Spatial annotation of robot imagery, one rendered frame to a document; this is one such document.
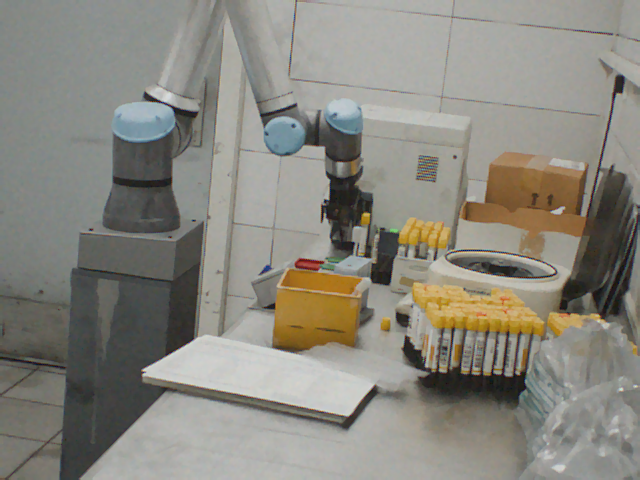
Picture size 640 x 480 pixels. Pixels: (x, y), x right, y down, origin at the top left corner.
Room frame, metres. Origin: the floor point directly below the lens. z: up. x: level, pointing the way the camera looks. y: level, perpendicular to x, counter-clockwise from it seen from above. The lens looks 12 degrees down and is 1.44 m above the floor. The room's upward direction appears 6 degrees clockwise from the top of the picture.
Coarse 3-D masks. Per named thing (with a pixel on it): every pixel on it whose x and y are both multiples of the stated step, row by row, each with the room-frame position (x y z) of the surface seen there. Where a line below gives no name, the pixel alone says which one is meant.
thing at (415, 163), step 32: (384, 128) 2.63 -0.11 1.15; (416, 128) 2.62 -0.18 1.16; (448, 128) 2.60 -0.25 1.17; (384, 160) 2.62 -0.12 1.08; (416, 160) 2.61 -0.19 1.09; (448, 160) 2.60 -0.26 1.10; (384, 192) 2.62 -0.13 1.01; (416, 192) 2.61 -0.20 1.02; (448, 192) 2.60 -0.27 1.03; (384, 224) 2.62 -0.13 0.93; (448, 224) 2.60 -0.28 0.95
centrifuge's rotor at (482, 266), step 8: (472, 264) 2.08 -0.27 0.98; (480, 264) 2.08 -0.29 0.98; (488, 264) 2.07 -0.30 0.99; (496, 264) 2.04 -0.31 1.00; (504, 264) 2.04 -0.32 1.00; (496, 272) 2.03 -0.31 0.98; (504, 272) 2.03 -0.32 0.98; (512, 272) 2.08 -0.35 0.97; (520, 272) 2.06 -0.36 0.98; (528, 272) 2.07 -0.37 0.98
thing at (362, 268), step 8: (352, 256) 2.07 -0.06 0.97; (344, 264) 2.00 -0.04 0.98; (352, 264) 2.01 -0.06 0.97; (360, 264) 2.01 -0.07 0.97; (368, 264) 2.04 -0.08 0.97; (336, 272) 1.98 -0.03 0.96; (344, 272) 1.98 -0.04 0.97; (352, 272) 1.97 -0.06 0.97; (360, 272) 2.00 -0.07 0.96; (368, 272) 2.05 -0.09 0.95; (368, 288) 2.06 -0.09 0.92; (368, 312) 2.03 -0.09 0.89; (360, 320) 1.97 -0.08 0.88
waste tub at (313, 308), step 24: (288, 288) 1.79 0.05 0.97; (312, 288) 1.92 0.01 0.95; (336, 288) 1.92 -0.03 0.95; (288, 312) 1.80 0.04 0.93; (312, 312) 1.79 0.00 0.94; (336, 312) 1.79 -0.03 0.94; (360, 312) 1.91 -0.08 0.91; (288, 336) 1.80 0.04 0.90; (312, 336) 1.79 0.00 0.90; (336, 336) 1.79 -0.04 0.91
